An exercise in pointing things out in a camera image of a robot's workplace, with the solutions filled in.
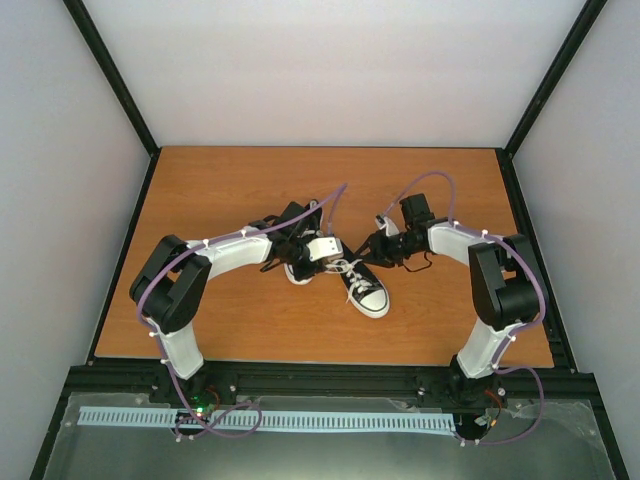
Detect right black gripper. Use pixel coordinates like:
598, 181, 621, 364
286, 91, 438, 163
355, 229, 421, 269

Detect white shoelace of sneaker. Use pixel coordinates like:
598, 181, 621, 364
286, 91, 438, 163
300, 230, 324, 240
325, 259, 379, 306

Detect black sneaker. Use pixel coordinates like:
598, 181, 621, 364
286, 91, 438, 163
284, 207, 324, 285
334, 259, 390, 319

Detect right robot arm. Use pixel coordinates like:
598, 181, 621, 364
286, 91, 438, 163
356, 194, 547, 405

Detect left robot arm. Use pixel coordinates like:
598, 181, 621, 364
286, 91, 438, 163
129, 201, 326, 403

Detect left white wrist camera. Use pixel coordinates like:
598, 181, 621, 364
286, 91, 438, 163
307, 236, 343, 262

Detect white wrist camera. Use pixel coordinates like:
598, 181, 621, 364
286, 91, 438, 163
375, 214, 400, 237
307, 236, 343, 262

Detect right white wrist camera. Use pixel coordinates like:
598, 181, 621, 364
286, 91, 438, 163
375, 214, 400, 237

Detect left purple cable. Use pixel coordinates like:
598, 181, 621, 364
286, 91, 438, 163
135, 182, 349, 442

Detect purple cable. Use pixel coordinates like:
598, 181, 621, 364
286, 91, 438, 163
387, 171, 549, 447
135, 182, 349, 442

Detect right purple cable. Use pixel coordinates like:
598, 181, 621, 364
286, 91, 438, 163
387, 171, 549, 447

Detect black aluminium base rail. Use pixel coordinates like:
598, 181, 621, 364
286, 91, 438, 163
61, 360, 601, 407

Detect right black frame post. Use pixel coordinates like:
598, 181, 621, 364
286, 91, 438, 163
503, 0, 609, 157

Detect black frame post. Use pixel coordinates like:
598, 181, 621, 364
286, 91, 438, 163
503, 0, 609, 157
62, 0, 162, 157

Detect white slotted cable duct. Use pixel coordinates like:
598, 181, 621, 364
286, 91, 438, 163
76, 406, 455, 436

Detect left black frame post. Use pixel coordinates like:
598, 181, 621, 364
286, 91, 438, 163
62, 0, 162, 157

